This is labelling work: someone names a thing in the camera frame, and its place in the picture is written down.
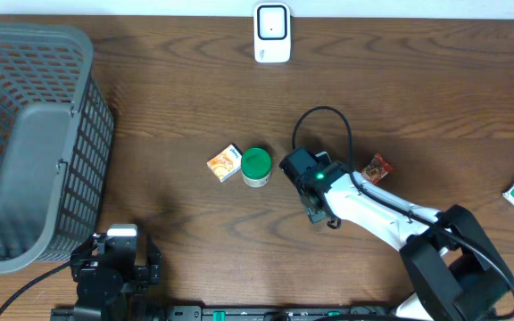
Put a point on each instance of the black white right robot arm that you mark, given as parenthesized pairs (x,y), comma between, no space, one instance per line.
(455,270)

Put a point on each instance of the orange chocolate bar wrapper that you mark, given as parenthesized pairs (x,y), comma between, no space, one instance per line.
(377,169)

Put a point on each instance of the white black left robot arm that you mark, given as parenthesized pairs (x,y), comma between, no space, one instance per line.
(107,276)

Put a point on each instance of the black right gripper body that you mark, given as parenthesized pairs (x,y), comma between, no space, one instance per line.
(314,217)

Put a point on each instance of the white barcode scanner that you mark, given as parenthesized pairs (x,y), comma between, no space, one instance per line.
(272,40)

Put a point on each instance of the green lid jar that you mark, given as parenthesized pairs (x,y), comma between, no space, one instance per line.
(256,167)

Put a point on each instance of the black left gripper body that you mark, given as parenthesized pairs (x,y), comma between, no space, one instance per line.
(143,275)

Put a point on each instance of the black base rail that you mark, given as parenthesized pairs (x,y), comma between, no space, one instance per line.
(149,312)

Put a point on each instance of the small orange box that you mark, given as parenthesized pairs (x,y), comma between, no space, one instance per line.
(226,163)

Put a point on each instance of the grey plastic mesh basket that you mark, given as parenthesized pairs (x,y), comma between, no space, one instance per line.
(56,134)

